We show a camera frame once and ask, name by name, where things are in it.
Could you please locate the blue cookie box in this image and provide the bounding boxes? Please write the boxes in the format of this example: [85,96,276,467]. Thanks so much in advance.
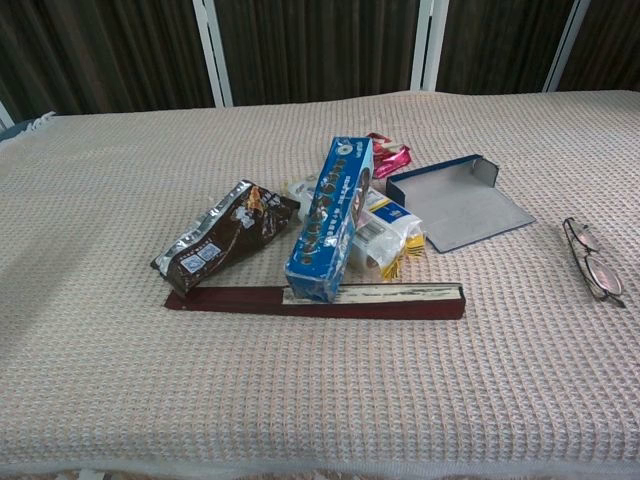
[283,135,375,304]

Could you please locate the blue cloth with white fringe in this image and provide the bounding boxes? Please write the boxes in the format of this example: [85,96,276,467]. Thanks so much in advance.
[0,110,56,146]

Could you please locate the beige waffle weave tablecloth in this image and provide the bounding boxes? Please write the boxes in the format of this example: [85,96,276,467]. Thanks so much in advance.
[0,89,640,476]

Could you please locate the pink candy wrapper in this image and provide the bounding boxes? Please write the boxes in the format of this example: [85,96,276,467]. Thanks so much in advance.
[366,132,413,180]

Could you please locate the dark-framed eyeglasses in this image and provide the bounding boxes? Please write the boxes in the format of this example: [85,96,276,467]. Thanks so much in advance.
[563,216,627,309]

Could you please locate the dark blue glasses case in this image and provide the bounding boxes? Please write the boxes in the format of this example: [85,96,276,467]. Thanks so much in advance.
[385,154,537,255]

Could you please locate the white and yellow snack bag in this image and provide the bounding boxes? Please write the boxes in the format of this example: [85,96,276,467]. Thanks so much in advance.
[347,187,427,284]

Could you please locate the dark brown curtain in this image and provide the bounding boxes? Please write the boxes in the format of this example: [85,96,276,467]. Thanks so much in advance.
[0,0,640,119]

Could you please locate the small white snack packet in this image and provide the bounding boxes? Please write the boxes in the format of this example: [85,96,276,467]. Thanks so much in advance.
[285,174,321,221]

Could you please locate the brown foil snack bag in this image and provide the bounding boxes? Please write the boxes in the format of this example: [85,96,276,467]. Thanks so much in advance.
[150,179,301,299]

